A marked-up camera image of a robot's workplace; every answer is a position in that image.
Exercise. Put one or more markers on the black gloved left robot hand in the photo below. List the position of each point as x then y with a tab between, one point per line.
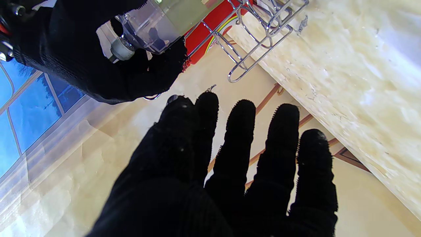
184	184

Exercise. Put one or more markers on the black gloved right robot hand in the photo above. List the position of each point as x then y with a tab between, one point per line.
65	42

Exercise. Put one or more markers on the clear square oil bottle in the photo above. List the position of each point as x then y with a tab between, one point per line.
158	26

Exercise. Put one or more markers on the red ketchup squeeze bottle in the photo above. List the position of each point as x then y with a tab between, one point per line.
200	33

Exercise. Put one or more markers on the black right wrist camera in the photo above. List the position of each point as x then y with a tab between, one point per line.
4	52

